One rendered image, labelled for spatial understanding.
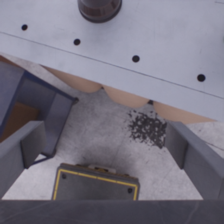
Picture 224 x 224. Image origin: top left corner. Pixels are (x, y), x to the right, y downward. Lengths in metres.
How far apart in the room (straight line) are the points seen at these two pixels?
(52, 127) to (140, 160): 0.92
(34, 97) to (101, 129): 0.71
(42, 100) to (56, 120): 0.41
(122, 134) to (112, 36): 1.38
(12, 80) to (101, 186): 0.98
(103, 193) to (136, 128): 0.67
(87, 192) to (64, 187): 0.20
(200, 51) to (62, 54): 0.24
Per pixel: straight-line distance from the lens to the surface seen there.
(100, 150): 1.68
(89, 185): 1.43
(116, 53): 0.30
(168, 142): 0.16
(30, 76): 0.99
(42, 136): 0.17
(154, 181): 1.73
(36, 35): 0.37
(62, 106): 1.66
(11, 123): 1.13
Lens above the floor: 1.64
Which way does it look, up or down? 81 degrees down
